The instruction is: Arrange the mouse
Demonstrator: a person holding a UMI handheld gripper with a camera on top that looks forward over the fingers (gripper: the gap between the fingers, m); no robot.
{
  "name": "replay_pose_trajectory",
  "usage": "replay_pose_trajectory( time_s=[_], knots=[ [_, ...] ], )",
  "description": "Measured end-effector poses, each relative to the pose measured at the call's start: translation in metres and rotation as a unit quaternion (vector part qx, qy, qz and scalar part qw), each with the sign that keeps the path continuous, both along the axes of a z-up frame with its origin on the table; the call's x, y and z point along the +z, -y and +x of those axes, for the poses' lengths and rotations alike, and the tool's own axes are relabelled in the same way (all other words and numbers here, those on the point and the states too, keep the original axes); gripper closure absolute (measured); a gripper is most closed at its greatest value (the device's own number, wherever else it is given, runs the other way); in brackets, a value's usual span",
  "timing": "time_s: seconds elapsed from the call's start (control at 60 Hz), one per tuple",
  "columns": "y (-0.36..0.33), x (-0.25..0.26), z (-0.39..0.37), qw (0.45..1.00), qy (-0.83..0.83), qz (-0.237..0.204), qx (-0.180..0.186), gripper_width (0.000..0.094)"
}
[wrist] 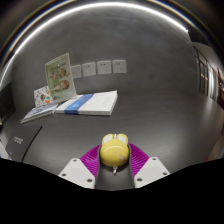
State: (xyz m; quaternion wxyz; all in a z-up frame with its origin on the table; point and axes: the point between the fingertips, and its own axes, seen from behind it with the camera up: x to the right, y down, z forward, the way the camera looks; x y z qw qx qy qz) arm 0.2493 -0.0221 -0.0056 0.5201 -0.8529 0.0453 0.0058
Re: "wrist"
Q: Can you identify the green illustrated booklet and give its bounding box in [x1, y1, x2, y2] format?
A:
[44, 52, 78, 104]

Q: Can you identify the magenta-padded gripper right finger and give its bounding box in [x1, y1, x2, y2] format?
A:
[127, 142, 171, 189]

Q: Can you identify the thin grey magazine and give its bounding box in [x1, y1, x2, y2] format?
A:
[19, 102, 60, 125]

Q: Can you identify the yellow computer mouse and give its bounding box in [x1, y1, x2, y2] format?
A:
[99, 132, 131, 175]

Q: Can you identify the dark-framed glass partition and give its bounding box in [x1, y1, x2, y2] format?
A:
[192, 42, 224, 109]

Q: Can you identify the white ceiling light strip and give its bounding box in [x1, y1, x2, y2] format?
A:
[0, 1, 190, 88]

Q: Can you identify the black mouse pad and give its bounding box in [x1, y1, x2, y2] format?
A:
[4, 124, 43, 163]

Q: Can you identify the white wall socket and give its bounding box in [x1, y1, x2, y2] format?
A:
[70, 64, 83, 80]
[81, 61, 97, 78]
[111, 59, 128, 75]
[96, 59, 113, 76]

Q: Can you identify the white book with blue stripe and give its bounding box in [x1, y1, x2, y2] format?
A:
[54, 89, 119, 117]

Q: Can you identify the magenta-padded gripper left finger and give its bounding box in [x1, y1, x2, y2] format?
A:
[57, 144, 105, 190]

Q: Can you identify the small colourful picture card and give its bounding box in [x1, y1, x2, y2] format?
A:
[33, 85, 54, 108]

